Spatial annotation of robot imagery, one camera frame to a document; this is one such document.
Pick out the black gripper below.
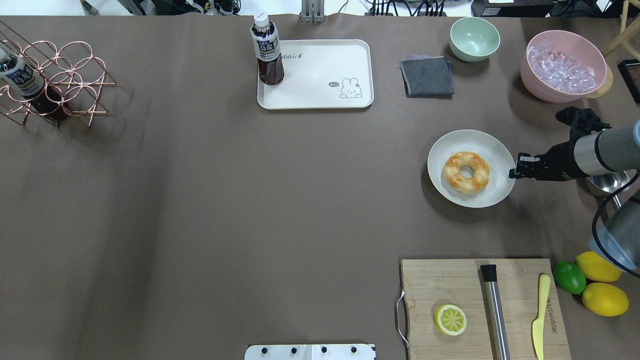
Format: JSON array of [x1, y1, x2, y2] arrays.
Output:
[[509, 141, 582, 182]]

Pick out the white plate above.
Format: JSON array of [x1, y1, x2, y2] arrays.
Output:
[[426, 129, 515, 208]]

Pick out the glazed donut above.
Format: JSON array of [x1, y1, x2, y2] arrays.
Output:
[[442, 152, 490, 194]]

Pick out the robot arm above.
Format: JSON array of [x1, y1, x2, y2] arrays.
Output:
[[509, 121, 640, 277]]

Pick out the white rabbit tray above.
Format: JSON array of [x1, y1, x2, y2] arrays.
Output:
[[257, 39, 374, 111]]

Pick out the tea bottle on tray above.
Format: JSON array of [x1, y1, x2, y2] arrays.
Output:
[[250, 12, 285, 85]]

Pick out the metal scoop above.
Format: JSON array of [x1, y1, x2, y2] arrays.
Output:
[[585, 171, 631, 199]]

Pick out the ice cubes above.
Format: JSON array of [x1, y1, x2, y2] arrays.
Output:
[[526, 42, 596, 95]]

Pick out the pink bowl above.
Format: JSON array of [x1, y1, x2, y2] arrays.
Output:
[[520, 30, 606, 103]]

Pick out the yellow plastic knife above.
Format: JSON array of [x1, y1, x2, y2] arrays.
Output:
[[531, 273, 551, 360]]

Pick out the green lime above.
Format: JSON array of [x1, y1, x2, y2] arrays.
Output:
[[551, 260, 587, 295]]

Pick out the upper yellow lemon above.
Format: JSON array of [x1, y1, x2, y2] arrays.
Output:
[[574, 251, 622, 283]]

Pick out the yellow lemon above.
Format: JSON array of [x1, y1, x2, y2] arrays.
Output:
[[574, 251, 622, 283], [581, 282, 630, 317]]

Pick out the wooden coaster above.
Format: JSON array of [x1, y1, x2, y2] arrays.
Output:
[[585, 64, 614, 99]]

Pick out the grey folded cloth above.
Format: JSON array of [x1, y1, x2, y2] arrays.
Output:
[[400, 54, 455, 98]]

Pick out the green bowl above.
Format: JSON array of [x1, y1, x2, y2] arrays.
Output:
[[449, 17, 501, 63]]

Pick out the dark framed box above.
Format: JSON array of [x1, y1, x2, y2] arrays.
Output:
[[617, 59, 640, 105]]

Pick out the lower yellow lemon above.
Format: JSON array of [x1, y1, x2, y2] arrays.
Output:
[[581, 282, 630, 317]]

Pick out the steel muddler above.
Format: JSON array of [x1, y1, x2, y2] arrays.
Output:
[[479, 264, 511, 360]]

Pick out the wooden cutting board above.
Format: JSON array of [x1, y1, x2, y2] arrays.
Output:
[[400, 259, 552, 360]]

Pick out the wooden chair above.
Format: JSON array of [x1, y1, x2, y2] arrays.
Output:
[[601, 0, 640, 60]]

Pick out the lemon half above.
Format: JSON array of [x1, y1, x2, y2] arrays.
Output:
[[434, 304, 467, 337]]

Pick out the tea bottle in rack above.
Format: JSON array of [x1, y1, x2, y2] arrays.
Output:
[[0, 48, 68, 125]]

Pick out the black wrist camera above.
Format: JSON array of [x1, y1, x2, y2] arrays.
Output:
[[555, 106, 611, 144]]

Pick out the aluminium post bracket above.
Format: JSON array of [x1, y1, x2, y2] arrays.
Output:
[[300, 0, 326, 24]]

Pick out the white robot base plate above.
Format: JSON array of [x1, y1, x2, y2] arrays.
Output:
[[244, 343, 377, 360]]

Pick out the copper wire bottle rack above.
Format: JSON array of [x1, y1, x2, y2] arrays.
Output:
[[1, 22, 117, 127]]

